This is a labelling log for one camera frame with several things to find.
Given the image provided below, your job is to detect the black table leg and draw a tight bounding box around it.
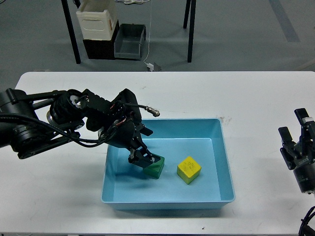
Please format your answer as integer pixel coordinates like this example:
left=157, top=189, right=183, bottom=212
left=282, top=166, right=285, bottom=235
left=183, top=0, right=196, bottom=63
left=61, top=0, right=81, bottom=64

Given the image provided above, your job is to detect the black table leg left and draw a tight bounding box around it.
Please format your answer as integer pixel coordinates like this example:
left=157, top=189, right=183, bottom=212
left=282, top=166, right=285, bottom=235
left=61, top=0, right=81, bottom=64

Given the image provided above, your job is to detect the white hanging cable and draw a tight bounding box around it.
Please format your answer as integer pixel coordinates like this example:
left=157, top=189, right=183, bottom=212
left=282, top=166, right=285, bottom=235
left=143, top=0, right=152, bottom=66

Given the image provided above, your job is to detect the black table leg right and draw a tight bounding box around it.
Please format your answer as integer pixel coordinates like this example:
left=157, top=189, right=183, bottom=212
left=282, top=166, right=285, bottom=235
left=183, top=0, right=196, bottom=63

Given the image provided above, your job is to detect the green block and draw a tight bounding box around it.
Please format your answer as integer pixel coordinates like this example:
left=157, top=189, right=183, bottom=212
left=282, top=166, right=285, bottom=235
left=143, top=156, right=165, bottom=179

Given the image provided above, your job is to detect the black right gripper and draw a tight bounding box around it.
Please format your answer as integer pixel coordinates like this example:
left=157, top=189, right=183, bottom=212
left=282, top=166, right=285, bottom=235
left=278, top=108, right=315, bottom=194

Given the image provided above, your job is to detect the grey plastic bin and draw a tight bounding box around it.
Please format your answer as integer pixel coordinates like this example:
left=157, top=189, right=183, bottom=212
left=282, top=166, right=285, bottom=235
left=114, top=24, right=146, bottom=60

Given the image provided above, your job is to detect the white plastic crate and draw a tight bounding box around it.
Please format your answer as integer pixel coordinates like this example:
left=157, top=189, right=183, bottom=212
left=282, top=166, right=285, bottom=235
left=76, top=0, right=118, bottom=41

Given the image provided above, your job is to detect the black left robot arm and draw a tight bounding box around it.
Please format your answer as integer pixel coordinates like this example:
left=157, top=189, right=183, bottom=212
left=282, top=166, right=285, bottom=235
left=0, top=88, right=161, bottom=168

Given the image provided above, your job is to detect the white coiled cable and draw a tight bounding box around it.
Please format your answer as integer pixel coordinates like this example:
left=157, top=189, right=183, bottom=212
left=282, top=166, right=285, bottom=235
left=114, top=0, right=151, bottom=5

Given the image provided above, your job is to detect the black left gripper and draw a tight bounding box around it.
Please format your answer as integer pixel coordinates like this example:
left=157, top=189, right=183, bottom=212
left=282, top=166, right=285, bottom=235
left=98, top=117, right=160, bottom=168

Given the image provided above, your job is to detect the blue plastic center box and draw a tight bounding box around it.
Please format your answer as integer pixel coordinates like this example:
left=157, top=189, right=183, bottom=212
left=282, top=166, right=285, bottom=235
left=101, top=118, right=235, bottom=210

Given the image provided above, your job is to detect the yellow block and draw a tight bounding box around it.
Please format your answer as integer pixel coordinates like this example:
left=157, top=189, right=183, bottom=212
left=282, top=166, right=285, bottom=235
left=177, top=156, right=202, bottom=184

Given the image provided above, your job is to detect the black box under crate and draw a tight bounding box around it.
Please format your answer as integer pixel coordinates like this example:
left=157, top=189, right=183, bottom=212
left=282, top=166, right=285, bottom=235
left=83, top=21, right=120, bottom=60

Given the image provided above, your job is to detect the white power adapter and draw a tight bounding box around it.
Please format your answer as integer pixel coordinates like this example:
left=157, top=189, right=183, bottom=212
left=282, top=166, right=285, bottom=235
left=146, top=63, right=154, bottom=72

